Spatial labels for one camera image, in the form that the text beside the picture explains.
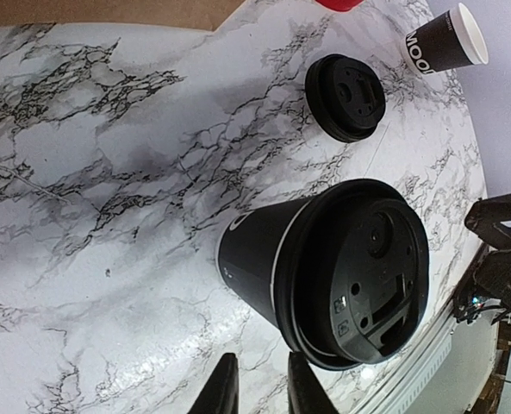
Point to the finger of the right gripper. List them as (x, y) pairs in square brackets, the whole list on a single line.
[(486, 219), (494, 275)]

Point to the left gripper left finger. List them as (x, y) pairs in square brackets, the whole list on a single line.
[(220, 394)]

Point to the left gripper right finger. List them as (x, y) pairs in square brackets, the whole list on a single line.
[(305, 393)]

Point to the black paper coffee cup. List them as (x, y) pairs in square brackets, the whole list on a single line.
[(248, 249)]

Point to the stacked black paper cup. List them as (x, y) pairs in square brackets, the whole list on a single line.
[(449, 41)]

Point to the red cylindrical holder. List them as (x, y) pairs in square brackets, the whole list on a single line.
[(339, 5)]

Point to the brown paper bag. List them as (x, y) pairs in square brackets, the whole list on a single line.
[(197, 14)]

